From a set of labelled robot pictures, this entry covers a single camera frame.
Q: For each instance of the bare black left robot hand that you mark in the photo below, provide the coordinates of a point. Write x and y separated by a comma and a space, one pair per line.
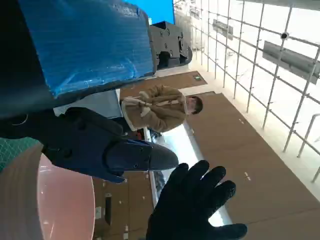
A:
87, 45

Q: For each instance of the blue-screen monitor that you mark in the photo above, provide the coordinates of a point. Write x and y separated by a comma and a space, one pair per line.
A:
160, 10

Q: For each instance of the pink bowl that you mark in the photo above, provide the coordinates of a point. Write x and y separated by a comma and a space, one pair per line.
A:
57, 205

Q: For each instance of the person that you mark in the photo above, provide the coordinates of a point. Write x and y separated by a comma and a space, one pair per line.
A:
160, 107

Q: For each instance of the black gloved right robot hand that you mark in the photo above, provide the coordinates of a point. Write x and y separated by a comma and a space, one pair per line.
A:
185, 205

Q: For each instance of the grey ceiling lamp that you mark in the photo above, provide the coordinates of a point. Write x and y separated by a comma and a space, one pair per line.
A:
290, 58
223, 28

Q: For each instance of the green exit sign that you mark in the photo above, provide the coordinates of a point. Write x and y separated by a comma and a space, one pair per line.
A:
197, 77

